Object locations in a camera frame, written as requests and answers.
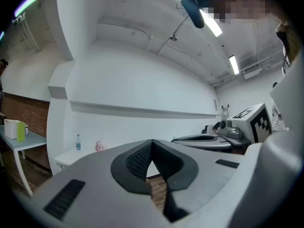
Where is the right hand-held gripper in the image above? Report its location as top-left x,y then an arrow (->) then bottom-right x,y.
171,103 -> 274,151

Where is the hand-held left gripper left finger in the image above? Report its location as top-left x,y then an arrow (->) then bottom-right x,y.
21,139 -> 172,228

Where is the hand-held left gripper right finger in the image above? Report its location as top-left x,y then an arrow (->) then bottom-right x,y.
151,139 -> 249,223

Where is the green rectangular block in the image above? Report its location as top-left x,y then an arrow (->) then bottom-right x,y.
16,122 -> 26,142

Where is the metal ladder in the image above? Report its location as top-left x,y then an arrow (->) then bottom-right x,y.
221,104 -> 230,121

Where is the light blue table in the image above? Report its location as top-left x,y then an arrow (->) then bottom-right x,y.
0,124 -> 48,197

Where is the ceiling strip light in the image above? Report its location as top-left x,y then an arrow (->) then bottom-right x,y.
13,0 -> 39,18
228,54 -> 240,76
173,0 -> 223,38

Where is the white air conditioner unit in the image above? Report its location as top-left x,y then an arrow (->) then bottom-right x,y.
243,64 -> 262,80

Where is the ceiling conduit pipe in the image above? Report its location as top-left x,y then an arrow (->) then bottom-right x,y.
96,14 -> 190,57

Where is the yellow plaid shirt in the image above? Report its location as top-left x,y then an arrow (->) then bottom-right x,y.
275,20 -> 303,65

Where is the person's head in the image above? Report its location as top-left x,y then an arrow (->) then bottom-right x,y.
208,0 -> 275,24

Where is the dark head-worn camera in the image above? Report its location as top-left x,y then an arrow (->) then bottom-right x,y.
180,0 -> 222,29

